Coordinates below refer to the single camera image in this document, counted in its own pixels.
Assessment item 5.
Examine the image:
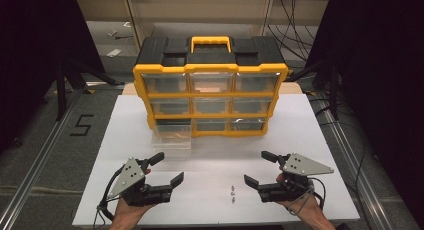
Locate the aluminium floor rail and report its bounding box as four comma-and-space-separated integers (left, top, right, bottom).
318, 98, 396, 230
0, 89, 85, 230

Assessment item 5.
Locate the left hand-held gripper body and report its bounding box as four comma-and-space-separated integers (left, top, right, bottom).
107, 156, 175, 207

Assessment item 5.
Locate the person's left hand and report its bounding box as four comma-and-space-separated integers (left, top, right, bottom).
111, 198, 158, 226

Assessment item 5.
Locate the bundle of black cables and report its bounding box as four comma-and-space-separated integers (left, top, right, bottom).
265, 0, 318, 62

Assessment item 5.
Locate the black floor cable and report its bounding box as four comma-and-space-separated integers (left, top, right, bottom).
352, 146, 368, 204

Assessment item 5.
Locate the yellow black organizer cabinet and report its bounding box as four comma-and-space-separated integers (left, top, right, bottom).
132, 35, 290, 139

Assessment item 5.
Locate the person's right hand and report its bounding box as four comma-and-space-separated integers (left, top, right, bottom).
277, 193, 330, 225

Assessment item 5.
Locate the hand-held gripper cable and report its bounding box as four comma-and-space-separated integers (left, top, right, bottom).
285, 177, 327, 216
95, 165, 125, 225

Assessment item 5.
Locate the black metal stand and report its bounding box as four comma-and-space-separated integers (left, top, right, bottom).
288, 54, 342, 122
54, 56, 125, 122

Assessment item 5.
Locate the grid of clear drawers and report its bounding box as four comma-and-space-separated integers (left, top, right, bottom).
141, 72, 280, 132

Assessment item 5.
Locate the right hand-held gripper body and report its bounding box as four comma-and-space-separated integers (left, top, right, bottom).
258, 152, 335, 203

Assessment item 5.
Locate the clear plastic drawer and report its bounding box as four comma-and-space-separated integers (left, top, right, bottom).
151, 119, 193, 150

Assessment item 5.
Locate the left hand-held gripper cable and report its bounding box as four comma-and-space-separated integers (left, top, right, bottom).
95, 165, 125, 225

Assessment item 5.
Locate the black curtain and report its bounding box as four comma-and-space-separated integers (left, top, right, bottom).
0, 0, 107, 154
304, 0, 424, 229

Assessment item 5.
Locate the right hand-held gripper cable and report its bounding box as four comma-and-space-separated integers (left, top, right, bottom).
285, 177, 327, 216

